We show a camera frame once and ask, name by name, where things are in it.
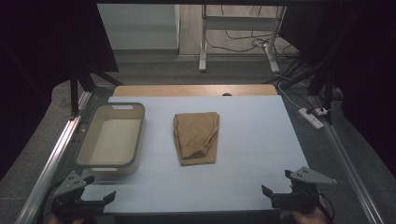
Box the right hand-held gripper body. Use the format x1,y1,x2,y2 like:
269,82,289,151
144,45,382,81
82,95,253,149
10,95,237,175
271,166,338,215

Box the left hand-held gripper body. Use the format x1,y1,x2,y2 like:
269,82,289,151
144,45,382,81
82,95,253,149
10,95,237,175
50,170,106,219

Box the beige plastic storage basket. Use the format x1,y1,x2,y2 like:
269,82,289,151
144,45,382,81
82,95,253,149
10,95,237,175
74,102,148,182

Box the brown pants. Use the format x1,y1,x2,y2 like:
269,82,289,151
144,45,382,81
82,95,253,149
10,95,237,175
173,111,220,167

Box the person's right hand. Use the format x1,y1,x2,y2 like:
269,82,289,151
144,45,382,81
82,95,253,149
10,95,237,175
291,199,332,224

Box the person's left hand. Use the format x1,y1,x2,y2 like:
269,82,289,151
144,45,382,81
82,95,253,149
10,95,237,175
43,214,86,224

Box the white power strip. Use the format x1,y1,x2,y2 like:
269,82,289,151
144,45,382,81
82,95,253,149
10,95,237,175
297,107,325,131

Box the black curtain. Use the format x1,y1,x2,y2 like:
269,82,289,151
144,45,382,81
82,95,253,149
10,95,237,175
277,0,396,179
0,0,120,182

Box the wooden table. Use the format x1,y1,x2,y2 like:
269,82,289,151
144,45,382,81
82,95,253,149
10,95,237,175
112,84,278,98

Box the white cabinet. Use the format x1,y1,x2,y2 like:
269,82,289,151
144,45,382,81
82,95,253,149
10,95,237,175
96,3,181,51

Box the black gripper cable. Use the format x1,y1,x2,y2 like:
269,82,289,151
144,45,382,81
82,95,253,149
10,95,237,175
319,191,336,222

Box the aluminium rail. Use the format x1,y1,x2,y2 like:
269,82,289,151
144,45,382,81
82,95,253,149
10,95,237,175
14,91,93,224
310,95,386,224

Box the white cable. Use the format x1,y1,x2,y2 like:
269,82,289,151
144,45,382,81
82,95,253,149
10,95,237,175
276,81,304,111

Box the black floor cables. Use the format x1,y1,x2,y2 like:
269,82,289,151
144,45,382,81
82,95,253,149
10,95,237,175
205,4,302,62

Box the white metal desk frame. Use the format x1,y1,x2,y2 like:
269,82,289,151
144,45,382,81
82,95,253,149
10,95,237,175
198,4,288,75

